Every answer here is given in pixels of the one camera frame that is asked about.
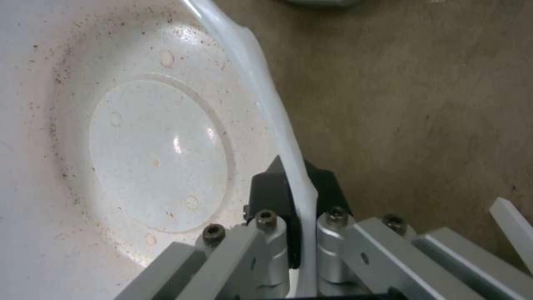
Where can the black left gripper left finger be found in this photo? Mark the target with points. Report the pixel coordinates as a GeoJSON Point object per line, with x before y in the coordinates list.
{"type": "Point", "coordinates": [266, 200]}

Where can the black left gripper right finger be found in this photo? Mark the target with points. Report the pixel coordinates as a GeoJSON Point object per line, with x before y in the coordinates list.
{"type": "Point", "coordinates": [366, 250]}

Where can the white plastic takeout container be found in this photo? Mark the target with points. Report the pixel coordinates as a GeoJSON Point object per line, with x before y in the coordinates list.
{"type": "Point", "coordinates": [145, 125]}

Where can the grey round object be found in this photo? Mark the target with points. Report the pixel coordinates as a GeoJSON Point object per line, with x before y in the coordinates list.
{"type": "Point", "coordinates": [322, 2]}

